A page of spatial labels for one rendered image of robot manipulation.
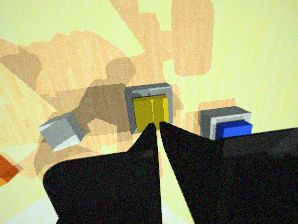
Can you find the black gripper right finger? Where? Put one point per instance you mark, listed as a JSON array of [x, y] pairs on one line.
[[203, 167]]

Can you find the yellow button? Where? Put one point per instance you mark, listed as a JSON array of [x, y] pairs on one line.
[[151, 103]]

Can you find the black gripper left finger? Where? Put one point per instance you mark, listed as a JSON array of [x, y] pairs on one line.
[[91, 180]]

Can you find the blue button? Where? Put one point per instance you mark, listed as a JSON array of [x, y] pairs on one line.
[[225, 122]]

